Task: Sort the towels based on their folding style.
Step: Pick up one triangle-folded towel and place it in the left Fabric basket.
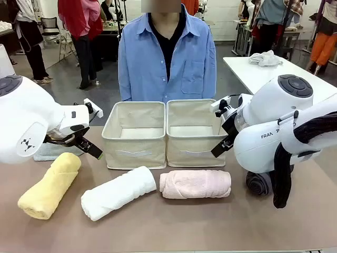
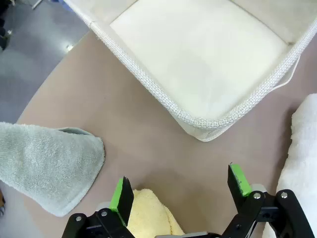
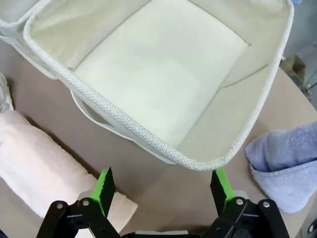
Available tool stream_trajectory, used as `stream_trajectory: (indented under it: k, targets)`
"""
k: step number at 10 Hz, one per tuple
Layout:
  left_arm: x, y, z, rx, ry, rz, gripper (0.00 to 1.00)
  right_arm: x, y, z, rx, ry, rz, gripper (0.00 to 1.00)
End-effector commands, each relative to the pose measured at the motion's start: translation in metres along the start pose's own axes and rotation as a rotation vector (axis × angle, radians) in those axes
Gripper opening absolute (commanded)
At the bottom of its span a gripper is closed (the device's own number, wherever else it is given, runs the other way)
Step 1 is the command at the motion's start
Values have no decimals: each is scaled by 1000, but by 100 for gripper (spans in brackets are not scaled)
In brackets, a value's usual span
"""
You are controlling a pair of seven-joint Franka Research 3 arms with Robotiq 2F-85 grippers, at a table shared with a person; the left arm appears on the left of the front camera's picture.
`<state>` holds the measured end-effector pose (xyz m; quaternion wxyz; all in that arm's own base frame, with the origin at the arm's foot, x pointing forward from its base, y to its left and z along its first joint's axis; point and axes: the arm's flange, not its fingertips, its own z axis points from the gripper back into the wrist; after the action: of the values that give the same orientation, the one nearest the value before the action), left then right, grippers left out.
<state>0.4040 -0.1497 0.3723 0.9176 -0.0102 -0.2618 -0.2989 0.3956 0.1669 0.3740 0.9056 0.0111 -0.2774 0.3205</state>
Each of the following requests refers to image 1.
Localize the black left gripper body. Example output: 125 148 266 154
63 127 93 152

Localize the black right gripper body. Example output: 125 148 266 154
221 113 241 143

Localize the pale green towel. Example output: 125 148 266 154
33 142 85 162

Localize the pink towel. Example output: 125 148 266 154
159 170 232 199

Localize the white towel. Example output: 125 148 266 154
80 166 157 221

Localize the grey blue towel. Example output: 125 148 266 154
245 170 274 196

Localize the yellow towel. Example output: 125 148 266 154
17 152 82 220

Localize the grey folding stool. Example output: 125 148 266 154
59 31 80 64

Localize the cream fabric storage bin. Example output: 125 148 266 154
101 101 167 170
166 99 229 168

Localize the white background table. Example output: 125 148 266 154
223 55 337 97

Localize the crumpled white cloth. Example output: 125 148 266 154
249 50 284 67

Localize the person in blue shirt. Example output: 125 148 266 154
117 0 217 102

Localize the person in black clothes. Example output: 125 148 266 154
7 0 54 85

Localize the white cylindrical air purifier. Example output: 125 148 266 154
0 44 16 77

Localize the black mesh office chair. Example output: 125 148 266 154
40 16 60 41

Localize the mannequin in grey blue shirt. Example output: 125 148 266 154
250 0 303 60

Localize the person in red and pink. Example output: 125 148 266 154
57 0 104 90

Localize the mannequin with orange trousers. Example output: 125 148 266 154
306 0 337 74

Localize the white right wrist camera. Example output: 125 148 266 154
210 96 232 118

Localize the black sleeved cable bundle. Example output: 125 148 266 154
272 110 337 209

